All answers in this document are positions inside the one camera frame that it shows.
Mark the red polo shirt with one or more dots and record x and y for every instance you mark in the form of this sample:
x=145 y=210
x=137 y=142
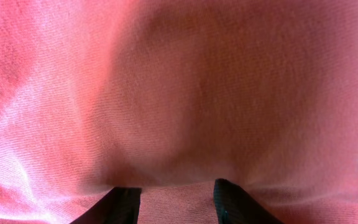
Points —
x=169 y=96

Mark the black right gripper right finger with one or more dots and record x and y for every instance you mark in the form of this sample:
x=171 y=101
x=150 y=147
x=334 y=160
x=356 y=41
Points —
x=235 y=206

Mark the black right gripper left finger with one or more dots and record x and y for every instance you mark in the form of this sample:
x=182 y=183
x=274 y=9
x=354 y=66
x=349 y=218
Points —
x=119 y=206

